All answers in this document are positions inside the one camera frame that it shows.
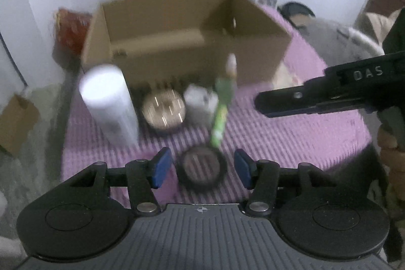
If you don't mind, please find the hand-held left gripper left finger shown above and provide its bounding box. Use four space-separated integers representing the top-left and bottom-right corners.
60 147 173 216

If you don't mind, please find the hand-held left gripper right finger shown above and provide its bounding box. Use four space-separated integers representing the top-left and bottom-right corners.
233 148 338 216

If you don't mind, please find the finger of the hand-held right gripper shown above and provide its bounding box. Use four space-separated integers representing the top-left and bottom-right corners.
255 78 383 119

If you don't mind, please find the black tape roll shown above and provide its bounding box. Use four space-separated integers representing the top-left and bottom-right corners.
175 145 227 192

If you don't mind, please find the light green tube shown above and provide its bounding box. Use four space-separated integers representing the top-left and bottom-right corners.
210 104 230 149

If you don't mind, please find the green dropper bottle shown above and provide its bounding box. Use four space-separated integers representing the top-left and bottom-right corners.
214 54 238 109

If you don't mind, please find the person's right hand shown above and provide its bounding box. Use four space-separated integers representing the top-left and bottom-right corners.
376 124 405 196

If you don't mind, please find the grey cushion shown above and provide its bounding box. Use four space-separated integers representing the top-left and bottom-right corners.
297 16 386 70

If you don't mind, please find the purple checked blanket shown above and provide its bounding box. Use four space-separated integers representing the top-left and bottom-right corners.
60 3 373 210

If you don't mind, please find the beige cloth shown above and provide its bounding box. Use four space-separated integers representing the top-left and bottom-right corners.
360 9 403 53

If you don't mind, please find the round gold tin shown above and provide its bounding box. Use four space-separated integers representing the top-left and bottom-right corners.
141 88 186 135

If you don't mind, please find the small white container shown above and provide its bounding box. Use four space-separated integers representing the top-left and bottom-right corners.
183 83 219 129

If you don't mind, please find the white cylindrical bottle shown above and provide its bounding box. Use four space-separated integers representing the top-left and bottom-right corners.
78 64 140 147

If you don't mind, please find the black round object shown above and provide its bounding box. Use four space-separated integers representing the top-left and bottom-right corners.
278 1 317 28

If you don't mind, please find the small brown cardboard box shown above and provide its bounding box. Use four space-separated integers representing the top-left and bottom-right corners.
0 93 41 157

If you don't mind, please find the red patterned bag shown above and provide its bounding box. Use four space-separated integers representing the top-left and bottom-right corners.
54 8 93 57

